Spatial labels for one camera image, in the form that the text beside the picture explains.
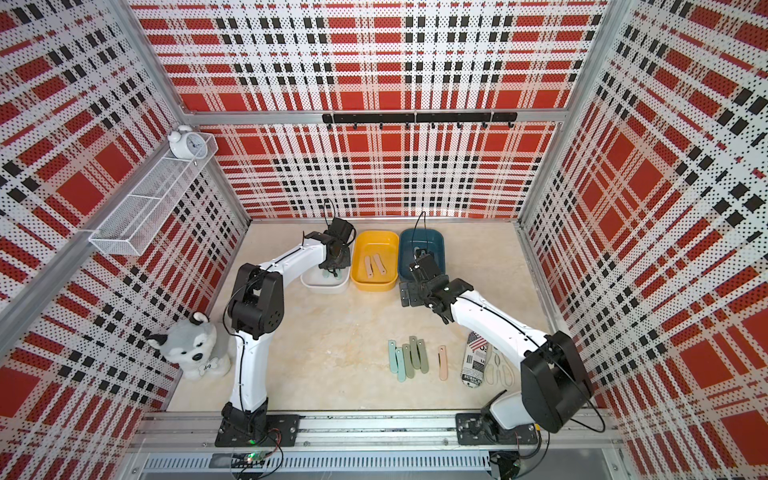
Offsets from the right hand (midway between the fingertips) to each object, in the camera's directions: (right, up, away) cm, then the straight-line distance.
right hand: (424, 287), depth 86 cm
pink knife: (+5, -22, -2) cm, 22 cm away
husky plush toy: (-57, -11, -16) cm, 60 cm away
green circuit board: (-43, -39, -16) cm, 60 cm away
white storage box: (-34, 0, +18) cm, 38 cm away
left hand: (-27, +7, +17) cm, 33 cm away
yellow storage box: (-17, +7, +22) cm, 28 cm away
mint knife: (-9, -23, -2) cm, 24 cm away
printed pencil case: (+14, -20, -4) cm, 25 cm away
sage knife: (-5, -21, -2) cm, 22 cm away
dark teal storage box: (+5, +15, +29) cm, 33 cm away
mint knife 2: (-7, -24, -4) cm, 25 cm away
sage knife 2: (-3, -19, 0) cm, 20 cm away
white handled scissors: (+21, -24, -2) cm, 32 cm away
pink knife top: (-19, +4, +19) cm, 27 cm away
